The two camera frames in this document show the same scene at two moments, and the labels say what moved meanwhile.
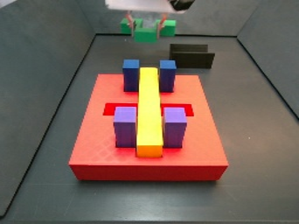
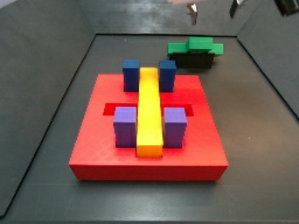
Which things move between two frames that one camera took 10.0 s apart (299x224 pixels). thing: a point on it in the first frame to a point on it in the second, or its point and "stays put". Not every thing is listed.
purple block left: [125, 126] stays put
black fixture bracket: [191, 56] stays put
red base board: [99, 161] stays put
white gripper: [173, 6] to [191, 6]
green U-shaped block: [147, 34] to [196, 45]
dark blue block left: [129, 69] stays put
